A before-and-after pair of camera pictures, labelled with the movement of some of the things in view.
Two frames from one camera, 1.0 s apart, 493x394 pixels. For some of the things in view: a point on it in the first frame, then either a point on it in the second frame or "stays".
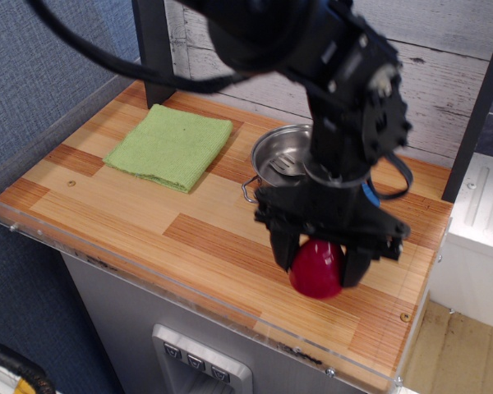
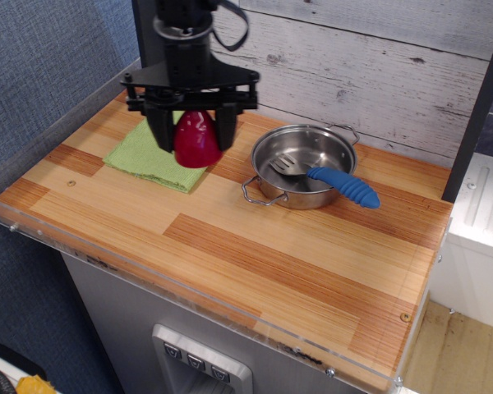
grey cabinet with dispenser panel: [153, 343] stays
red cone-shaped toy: [316, 269] -> [195, 139]
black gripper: [333, 205] -> [191, 79]
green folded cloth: [172, 147] stays
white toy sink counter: [472, 276] stays
